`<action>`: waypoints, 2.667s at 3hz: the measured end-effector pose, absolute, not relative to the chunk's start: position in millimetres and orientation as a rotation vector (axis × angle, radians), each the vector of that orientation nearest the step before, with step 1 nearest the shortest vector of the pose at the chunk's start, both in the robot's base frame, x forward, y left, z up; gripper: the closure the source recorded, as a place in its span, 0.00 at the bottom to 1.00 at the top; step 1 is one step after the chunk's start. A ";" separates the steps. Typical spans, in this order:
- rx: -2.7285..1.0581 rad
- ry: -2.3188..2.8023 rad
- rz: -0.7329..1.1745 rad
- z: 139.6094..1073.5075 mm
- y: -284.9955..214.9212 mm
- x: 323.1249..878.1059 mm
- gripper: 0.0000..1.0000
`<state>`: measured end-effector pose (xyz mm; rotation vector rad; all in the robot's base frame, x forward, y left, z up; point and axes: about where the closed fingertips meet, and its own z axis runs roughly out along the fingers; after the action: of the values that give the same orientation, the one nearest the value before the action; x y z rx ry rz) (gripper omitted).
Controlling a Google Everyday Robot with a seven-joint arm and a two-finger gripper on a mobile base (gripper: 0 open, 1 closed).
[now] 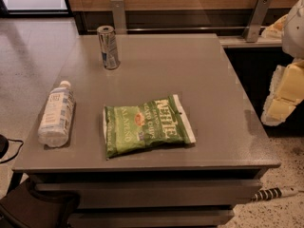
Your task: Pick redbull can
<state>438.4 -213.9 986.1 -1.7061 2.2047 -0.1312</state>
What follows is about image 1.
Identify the left metal wall bracket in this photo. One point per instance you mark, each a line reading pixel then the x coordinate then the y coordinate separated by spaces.
pixel 118 14

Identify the silver blue redbull can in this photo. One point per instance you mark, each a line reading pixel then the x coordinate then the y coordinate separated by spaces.
pixel 108 45

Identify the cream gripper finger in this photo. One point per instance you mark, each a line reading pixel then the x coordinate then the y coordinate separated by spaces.
pixel 286 93
pixel 275 30

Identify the metal wall rail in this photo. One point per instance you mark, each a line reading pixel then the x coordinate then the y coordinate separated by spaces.
pixel 181 30

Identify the right metal wall bracket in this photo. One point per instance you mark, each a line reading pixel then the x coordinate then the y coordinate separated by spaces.
pixel 252 30

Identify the metal wall bracket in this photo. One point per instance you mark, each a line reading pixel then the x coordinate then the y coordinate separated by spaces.
pixel 252 30
pixel 118 14

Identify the grey drawer cabinet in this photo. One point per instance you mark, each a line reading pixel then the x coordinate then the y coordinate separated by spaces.
pixel 169 186

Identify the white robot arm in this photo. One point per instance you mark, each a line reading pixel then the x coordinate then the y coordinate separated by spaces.
pixel 293 33

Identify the green kettle chips bag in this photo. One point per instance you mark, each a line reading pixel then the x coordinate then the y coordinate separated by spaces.
pixel 130 128

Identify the dark chair seat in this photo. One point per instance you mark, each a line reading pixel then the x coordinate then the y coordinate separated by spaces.
pixel 25 207

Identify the clear plastic water bottle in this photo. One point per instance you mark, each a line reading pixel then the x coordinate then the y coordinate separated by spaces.
pixel 56 121

